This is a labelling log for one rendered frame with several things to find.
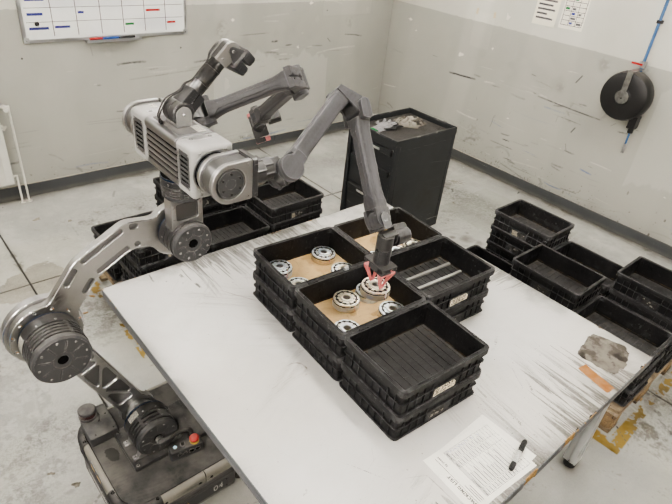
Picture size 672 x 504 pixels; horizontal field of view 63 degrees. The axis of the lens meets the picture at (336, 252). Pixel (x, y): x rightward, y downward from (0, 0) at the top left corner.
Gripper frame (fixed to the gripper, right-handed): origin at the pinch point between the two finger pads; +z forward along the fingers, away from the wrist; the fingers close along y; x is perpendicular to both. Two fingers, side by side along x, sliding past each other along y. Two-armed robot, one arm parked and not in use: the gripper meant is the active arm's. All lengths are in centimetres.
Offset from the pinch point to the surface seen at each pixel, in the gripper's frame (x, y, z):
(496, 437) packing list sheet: -13, -54, 31
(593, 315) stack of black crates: -153, -18, 61
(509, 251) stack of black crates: -165, 48, 63
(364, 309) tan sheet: -5.4, 8.4, 20.1
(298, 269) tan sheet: 2.1, 42.7, 21.0
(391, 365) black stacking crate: 5.4, -19.6, 19.9
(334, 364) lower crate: 17.4, -4.7, 26.6
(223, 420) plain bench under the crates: 58, -2, 34
